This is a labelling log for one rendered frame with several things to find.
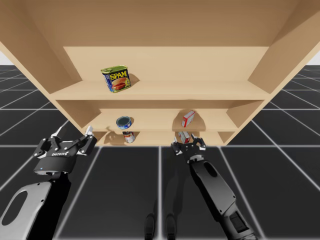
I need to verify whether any red and white carton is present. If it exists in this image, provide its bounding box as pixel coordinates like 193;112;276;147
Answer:
182;110;196;127
177;131;192;144

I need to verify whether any blue flat can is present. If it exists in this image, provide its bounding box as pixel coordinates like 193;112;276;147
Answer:
115;116;133;130

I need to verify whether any red and white can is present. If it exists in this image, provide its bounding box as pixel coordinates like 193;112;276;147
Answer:
122;131;136;144

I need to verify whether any green and blue rectangular can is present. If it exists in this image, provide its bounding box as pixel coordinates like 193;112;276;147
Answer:
100;65;132;94

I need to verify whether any pale wooden shelf unit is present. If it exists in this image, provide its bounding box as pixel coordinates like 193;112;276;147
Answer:
0;0;320;147

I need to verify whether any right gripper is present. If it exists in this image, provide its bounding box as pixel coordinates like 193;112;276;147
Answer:
170;133;207;165

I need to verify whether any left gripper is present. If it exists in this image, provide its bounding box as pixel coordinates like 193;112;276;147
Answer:
33;125;99;176

